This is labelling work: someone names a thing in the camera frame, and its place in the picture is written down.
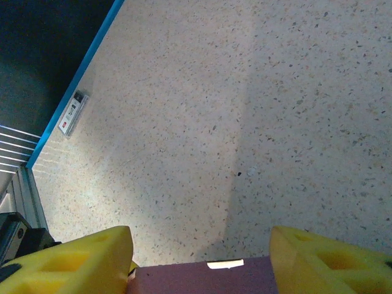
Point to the small white printed card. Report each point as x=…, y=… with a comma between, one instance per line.
x=72, y=113

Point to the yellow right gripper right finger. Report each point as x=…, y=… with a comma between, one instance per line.
x=330, y=266

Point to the pink and white paper box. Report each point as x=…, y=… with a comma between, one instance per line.
x=199, y=280

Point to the aluminium cross rail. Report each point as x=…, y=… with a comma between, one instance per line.
x=30, y=199

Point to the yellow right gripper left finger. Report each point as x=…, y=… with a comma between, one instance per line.
x=67, y=269

